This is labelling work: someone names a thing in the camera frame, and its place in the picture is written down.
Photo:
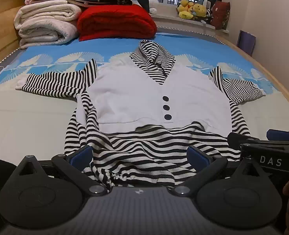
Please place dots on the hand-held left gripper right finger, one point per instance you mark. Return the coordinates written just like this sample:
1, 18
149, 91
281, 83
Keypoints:
197, 157

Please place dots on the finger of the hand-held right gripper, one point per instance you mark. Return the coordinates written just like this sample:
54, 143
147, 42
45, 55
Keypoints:
242, 139
280, 135

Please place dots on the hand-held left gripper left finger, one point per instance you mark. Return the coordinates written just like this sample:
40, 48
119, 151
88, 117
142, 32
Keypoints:
82, 156

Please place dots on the black white striped hooded top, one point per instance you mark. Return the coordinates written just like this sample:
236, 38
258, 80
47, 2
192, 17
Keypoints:
134, 98

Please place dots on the purple board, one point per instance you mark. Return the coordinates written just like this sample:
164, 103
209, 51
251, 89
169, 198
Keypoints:
246, 42

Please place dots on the dark red cushion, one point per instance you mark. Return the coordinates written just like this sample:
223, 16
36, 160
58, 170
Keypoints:
220, 14

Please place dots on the striped plush toy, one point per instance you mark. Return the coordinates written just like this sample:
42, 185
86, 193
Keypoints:
208, 14

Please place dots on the white window sill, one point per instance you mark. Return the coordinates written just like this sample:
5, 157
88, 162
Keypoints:
183, 22

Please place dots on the yellow round plush toy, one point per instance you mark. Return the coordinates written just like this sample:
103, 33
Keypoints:
199, 9

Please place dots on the red folded blanket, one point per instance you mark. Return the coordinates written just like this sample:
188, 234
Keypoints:
115, 22

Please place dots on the white plastic object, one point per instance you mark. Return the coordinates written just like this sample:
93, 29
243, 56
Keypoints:
206, 5

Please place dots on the cream folded blanket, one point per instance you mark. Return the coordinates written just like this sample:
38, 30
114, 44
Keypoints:
46, 22

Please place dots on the yellow duck plush toy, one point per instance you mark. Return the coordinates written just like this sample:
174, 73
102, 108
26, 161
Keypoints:
184, 9

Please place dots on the white plush toy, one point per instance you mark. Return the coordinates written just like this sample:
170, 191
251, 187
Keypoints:
153, 5

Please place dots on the wooden bed frame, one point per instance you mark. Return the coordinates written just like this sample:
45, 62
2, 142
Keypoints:
0, 34

